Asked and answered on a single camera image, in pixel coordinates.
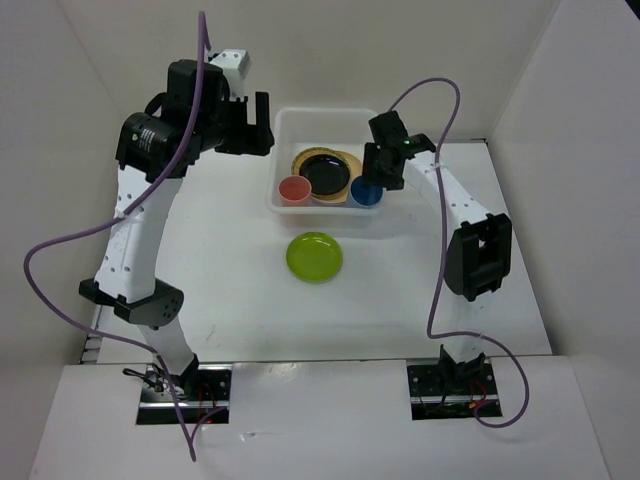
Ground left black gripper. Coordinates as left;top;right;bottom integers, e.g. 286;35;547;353
196;88;275;156

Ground orange plastic plate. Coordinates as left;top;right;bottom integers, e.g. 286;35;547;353
312;150;362;202

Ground blue plastic cup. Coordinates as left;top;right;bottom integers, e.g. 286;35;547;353
347;176;384;209

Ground round woven bamboo coaster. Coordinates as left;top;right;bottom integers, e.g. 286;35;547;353
291;147;352;198

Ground black plastic plate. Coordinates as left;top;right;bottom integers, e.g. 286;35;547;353
299;154;351;197

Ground red plastic cup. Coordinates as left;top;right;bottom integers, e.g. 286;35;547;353
278;175;312;207

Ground green plastic plate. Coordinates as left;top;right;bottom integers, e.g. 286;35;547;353
285;232;343;283

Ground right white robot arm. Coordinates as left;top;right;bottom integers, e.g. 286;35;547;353
362;111;513;393

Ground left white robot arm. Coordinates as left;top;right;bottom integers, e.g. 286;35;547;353
79;49;274;400

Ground clear plastic bin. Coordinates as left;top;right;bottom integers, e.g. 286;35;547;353
266;107;380;228

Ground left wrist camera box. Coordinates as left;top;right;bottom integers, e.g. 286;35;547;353
209;49;251;100

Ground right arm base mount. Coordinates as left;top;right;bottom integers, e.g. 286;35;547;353
406;359;502;421

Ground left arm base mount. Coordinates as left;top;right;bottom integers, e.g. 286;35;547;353
123;364;233;426

